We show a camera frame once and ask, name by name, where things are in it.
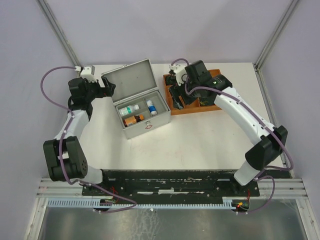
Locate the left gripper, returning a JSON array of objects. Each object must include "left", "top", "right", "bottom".
[{"left": 82, "top": 76, "right": 116, "bottom": 102}]

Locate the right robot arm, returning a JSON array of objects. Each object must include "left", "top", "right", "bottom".
[{"left": 169, "top": 60, "right": 288, "bottom": 196}]

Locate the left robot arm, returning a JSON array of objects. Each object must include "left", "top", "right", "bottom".
[{"left": 43, "top": 76, "right": 116, "bottom": 195}]

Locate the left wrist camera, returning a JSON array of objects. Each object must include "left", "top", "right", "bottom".
[{"left": 80, "top": 65, "right": 98, "bottom": 83}]

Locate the grey metal box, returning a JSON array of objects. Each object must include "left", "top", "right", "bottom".
[{"left": 101, "top": 59, "right": 171, "bottom": 140}]

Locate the white blue bottle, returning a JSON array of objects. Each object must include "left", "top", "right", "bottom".
[{"left": 146, "top": 99, "right": 158, "bottom": 116}]

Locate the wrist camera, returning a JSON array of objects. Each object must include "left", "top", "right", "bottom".
[
  {"left": 169, "top": 63, "right": 186, "bottom": 86},
  {"left": 80, "top": 65, "right": 98, "bottom": 83}
]

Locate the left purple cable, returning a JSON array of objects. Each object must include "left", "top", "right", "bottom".
[{"left": 40, "top": 66, "right": 138, "bottom": 215}]

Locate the rolled tie green pattern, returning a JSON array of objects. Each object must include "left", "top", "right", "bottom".
[{"left": 164, "top": 74, "right": 177, "bottom": 86}]

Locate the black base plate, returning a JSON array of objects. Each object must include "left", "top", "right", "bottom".
[{"left": 82, "top": 170, "right": 260, "bottom": 204}]

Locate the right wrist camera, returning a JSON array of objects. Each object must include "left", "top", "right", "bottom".
[{"left": 169, "top": 63, "right": 186, "bottom": 86}]

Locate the small white bottle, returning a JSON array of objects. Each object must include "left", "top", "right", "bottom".
[{"left": 118, "top": 104, "right": 140, "bottom": 117}]

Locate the wooden compartment tray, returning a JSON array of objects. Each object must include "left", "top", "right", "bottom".
[{"left": 162, "top": 74, "right": 221, "bottom": 116}]

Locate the brown bottle orange cap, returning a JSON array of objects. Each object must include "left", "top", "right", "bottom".
[{"left": 123, "top": 114, "right": 145, "bottom": 127}]

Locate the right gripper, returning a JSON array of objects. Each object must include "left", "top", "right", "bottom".
[{"left": 167, "top": 75, "right": 200, "bottom": 111}]

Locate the white slotted cable duct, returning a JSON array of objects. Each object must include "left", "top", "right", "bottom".
[{"left": 47, "top": 197, "right": 237, "bottom": 209}]

